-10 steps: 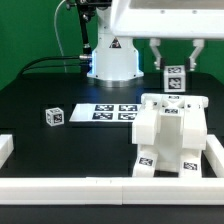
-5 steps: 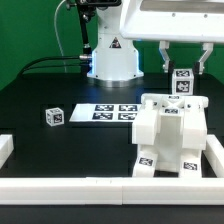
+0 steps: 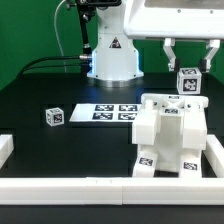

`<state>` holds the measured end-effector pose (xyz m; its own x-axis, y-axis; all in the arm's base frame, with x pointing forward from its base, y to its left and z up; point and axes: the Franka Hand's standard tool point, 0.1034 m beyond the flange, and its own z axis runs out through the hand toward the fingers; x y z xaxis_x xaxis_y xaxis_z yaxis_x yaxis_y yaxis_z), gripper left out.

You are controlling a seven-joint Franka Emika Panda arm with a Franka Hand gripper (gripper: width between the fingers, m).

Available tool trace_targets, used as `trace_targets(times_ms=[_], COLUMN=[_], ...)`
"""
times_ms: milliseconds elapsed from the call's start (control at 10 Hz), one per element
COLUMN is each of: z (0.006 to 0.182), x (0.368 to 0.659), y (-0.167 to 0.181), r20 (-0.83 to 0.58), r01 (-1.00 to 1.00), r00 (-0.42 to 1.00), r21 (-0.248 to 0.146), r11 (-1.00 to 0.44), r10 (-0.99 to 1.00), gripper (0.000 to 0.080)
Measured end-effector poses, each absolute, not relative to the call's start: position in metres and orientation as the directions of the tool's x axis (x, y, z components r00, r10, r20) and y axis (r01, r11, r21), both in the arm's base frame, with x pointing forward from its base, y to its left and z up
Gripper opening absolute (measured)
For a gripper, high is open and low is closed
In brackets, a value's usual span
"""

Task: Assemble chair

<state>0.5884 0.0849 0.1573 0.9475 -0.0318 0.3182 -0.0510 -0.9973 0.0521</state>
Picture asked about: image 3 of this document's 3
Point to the white fence bar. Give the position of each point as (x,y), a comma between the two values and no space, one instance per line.
(111,191)
(215,155)
(6,147)

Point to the white front fence bar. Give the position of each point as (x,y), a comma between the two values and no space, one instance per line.
(111,191)

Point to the small white tagged nut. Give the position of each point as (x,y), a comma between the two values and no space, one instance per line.
(54,116)

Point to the white marker sheet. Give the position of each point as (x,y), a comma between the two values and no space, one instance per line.
(104,112)

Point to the white right fence bar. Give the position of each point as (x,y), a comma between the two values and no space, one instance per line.
(215,155)

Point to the white left fence bar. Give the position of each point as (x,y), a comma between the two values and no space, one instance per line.
(6,147)

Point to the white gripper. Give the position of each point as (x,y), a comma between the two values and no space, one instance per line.
(180,19)

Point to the small white tagged cube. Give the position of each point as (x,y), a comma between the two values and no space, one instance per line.
(189,81)

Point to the white chair seat part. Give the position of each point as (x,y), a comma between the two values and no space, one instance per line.
(168,139)

